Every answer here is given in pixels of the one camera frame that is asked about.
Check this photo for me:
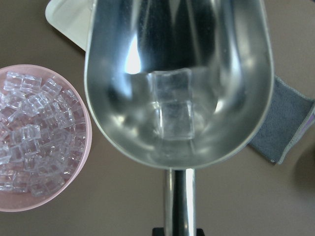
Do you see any cream serving tray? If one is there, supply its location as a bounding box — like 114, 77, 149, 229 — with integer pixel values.
45, 0, 94, 51

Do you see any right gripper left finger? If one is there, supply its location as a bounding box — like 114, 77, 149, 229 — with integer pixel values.
152, 228, 164, 236

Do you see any pink bowl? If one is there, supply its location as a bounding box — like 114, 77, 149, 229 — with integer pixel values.
0, 64, 93, 212

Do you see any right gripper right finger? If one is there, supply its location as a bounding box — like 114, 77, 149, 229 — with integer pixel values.
196, 228, 204, 236

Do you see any clear ice cube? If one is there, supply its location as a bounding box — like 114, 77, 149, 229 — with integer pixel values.
148, 68, 192, 103

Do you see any dark grey folded cloth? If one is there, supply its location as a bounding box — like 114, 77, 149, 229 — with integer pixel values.
250, 76, 315, 164

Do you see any metal ice scoop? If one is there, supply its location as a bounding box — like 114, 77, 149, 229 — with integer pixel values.
84, 0, 274, 236

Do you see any pile of ice cubes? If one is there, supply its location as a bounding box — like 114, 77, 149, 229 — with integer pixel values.
0, 71, 86, 197

